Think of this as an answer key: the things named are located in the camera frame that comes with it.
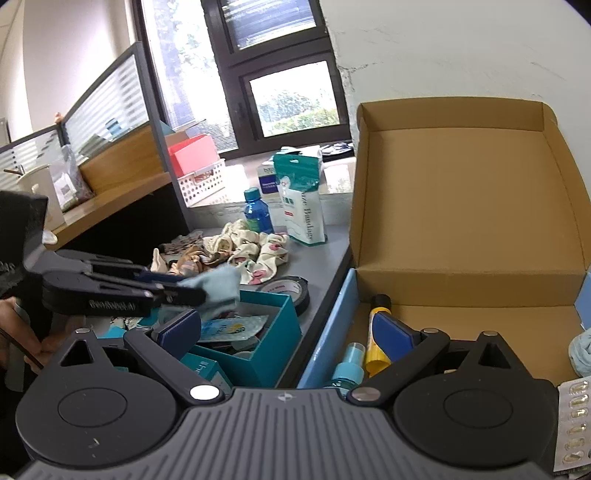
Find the teal spray bottle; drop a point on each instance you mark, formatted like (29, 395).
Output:
(348, 374)

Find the open cardboard mailer box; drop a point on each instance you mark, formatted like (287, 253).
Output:
(471, 214)

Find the brown striped scrunchie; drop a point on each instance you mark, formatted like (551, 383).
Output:
(196, 260)

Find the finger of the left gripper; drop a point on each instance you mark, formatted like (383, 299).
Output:
(120, 268)
(92, 294)

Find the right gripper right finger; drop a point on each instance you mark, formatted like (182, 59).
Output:
(412, 354)

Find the wooden desk partition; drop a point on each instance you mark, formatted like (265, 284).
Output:
(115, 134)

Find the blue medicine bottle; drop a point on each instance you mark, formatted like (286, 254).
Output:
(257, 213)

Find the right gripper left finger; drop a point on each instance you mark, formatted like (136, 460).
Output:
(158, 351)

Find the yellow tube black cap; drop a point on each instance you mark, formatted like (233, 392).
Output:
(376, 359)

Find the blue white glove box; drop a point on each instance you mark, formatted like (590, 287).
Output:
(266, 174)

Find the person's left hand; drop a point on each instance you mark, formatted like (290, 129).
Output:
(14, 326)

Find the cream floral scrunchie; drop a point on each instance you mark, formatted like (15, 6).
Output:
(226, 242)

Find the rolled light blue sock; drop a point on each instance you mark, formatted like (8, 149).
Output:
(579, 352)

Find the green white bandage bag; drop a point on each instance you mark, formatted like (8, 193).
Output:
(298, 179)

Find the red box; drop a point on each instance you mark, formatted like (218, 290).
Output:
(188, 155)

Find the pink floral scrunchie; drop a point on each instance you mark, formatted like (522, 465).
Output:
(258, 256)

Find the teal open box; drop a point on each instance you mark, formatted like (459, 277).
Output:
(259, 360)

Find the patterned knit glove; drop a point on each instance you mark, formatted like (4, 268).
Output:
(181, 243)

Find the foil sachet packet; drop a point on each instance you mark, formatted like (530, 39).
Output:
(231, 328)

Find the light blue sock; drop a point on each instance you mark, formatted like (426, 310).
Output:
(579, 352)
(221, 289)

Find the pill blister pack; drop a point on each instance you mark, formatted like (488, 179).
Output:
(573, 431)

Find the black tape roll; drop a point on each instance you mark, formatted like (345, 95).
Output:
(293, 286)

